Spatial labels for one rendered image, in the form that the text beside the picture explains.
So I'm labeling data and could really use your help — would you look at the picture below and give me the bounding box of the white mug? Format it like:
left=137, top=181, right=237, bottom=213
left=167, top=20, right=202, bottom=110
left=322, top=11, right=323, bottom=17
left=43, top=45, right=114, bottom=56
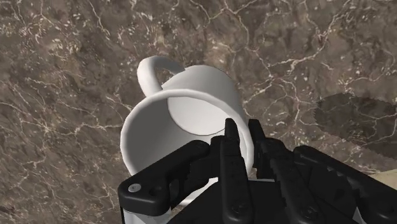
left=120, top=55, right=255, bottom=224

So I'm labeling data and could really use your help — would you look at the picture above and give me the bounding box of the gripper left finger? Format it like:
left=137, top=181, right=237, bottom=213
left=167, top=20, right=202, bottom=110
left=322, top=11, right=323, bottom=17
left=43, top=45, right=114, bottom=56
left=117, top=118, right=254, bottom=224

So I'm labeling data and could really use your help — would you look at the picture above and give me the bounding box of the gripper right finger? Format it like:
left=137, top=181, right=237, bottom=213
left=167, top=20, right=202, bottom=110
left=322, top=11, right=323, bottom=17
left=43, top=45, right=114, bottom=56
left=247, top=118, right=397, bottom=224

